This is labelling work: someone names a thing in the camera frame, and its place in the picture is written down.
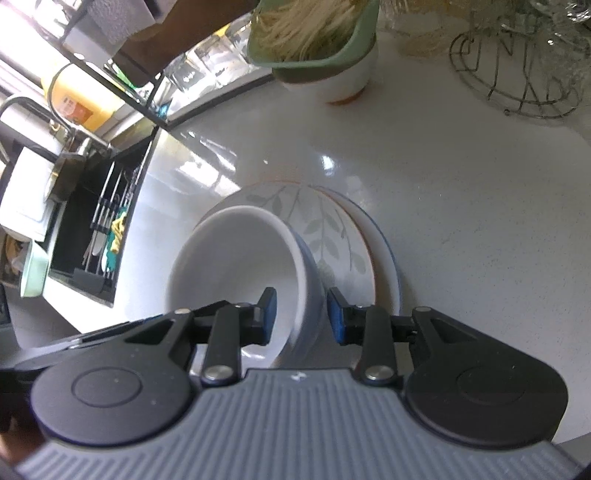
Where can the black metal dish rack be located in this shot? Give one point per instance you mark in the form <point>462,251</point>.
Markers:
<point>138,104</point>

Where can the tall steel faucet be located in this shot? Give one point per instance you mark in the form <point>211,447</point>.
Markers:
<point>69,134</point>

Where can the white ceramic bowl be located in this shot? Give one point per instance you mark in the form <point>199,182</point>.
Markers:
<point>231,258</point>

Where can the white leaf-print plate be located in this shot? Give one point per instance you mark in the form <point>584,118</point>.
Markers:
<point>332,240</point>

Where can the dry noodles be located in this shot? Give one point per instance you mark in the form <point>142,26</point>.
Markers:
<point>300,27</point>

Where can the yellow oil bottle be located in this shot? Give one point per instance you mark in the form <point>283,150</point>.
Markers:
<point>78,99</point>

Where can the light green container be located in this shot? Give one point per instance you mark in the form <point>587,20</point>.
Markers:
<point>34,272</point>

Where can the steel pot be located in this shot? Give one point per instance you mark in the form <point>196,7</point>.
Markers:
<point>69,175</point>

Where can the teal cloth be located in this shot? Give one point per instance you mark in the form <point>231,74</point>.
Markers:
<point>111,258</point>

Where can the white cutting board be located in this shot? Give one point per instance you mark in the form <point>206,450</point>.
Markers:
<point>27,198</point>

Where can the black kitchen sink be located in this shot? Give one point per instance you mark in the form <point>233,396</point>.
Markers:
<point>78,221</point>

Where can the light green colander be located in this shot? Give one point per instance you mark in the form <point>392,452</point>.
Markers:
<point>351,50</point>

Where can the kitchen knife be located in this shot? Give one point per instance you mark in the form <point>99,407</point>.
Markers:
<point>115,18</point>

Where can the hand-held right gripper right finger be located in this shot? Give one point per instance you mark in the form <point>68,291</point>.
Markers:
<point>334,318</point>

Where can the clear glass mug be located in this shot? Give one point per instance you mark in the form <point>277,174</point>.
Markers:
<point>563,9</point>

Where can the large white flower-print plate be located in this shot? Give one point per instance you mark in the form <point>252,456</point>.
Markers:
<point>385,272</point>

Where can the sink cutlery rack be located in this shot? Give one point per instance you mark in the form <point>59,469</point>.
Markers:
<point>99,226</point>

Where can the white bowl with orange foot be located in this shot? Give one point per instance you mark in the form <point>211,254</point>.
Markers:
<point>351,78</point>

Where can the brown wooden cutting board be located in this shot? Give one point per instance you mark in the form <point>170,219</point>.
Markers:
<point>184,32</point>

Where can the clear drinking glass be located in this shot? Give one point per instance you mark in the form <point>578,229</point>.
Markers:
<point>235,41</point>
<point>182,76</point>
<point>210,57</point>

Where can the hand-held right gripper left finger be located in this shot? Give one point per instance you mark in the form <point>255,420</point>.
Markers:
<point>270,314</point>

